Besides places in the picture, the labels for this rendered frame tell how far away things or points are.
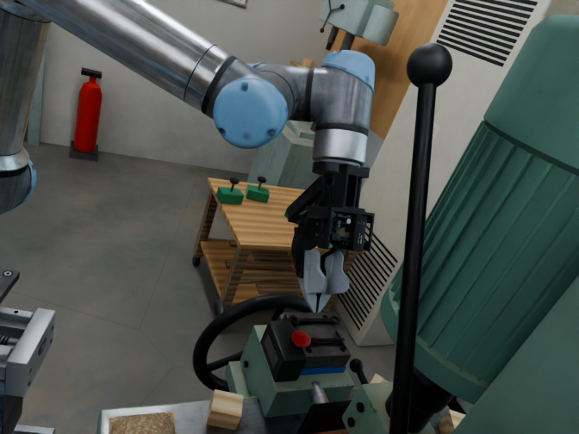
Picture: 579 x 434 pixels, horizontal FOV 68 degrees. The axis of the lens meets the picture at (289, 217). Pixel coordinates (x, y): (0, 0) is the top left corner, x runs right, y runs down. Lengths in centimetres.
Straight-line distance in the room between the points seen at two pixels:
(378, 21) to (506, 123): 211
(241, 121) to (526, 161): 27
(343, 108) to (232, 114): 18
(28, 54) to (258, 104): 43
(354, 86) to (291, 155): 200
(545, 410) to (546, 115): 21
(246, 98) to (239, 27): 288
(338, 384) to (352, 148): 37
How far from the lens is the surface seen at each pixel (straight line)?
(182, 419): 68
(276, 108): 47
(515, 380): 38
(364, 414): 58
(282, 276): 223
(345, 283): 60
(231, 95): 47
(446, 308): 41
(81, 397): 181
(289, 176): 265
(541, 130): 36
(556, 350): 36
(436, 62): 36
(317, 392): 70
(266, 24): 339
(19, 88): 81
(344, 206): 56
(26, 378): 93
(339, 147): 58
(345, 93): 60
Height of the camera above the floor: 146
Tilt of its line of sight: 26 degrees down
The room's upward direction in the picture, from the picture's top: 21 degrees clockwise
